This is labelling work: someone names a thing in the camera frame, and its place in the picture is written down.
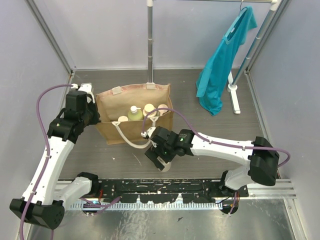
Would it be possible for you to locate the cream short bottle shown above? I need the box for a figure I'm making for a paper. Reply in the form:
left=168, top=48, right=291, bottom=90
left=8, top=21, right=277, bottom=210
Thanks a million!
left=158, top=161, right=172, bottom=172

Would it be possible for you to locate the green pump dispenser bottle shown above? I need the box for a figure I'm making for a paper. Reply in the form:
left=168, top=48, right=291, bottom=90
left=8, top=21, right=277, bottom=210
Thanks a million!
left=157, top=104, right=168, bottom=117

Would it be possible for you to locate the cream labelled tall bottle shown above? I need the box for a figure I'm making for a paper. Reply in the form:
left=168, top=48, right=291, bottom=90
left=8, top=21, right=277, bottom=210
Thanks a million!
left=142, top=103, right=157, bottom=118

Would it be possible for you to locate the green bottle white cap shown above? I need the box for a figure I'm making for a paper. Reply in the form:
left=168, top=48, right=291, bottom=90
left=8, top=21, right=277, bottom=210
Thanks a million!
left=127, top=105, right=144, bottom=121

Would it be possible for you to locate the olive green bottle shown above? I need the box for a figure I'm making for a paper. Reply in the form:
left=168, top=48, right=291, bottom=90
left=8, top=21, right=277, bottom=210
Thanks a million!
left=117, top=115, right=129, bottom=122

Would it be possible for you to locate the tan canvas tote bag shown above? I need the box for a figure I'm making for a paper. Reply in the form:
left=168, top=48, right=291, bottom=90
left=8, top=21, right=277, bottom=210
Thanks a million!
left=96, top=83, right=173, bottom=149

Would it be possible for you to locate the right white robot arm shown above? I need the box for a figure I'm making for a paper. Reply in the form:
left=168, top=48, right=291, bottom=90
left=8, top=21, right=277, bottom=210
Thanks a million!
left=141, top=126, right=280, bottom=197

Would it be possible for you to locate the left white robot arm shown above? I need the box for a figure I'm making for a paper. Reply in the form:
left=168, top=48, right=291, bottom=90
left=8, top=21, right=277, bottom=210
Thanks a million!
left=9, top=86, right=100, bottom=230

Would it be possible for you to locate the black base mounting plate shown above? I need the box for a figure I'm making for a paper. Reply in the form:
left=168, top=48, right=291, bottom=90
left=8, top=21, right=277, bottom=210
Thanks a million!
left=82, top=178, right=249, bottom=213

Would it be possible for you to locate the teal t-shirt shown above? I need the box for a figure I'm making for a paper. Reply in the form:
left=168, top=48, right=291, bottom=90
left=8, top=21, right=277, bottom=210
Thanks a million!
left=196, top=6, right=258, bottom=116

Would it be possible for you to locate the metal clothes rack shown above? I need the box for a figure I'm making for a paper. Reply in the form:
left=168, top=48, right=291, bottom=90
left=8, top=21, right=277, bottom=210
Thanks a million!
left=146, top=0, right=281, bottom=114

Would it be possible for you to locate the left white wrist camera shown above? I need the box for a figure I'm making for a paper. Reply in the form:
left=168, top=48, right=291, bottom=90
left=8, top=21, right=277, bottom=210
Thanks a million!
left=70, top=82, right=96, bottom=104

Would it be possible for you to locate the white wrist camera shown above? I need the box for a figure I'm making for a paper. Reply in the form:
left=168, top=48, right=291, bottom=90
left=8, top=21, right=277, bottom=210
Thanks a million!
left=70, top=82, right=96, bottom=104
left=140, top=126, right=156, bottom=139

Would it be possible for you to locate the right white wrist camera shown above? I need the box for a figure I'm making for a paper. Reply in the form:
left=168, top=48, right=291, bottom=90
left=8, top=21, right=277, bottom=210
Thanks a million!
left=140, top=126, right=156, bottom=139

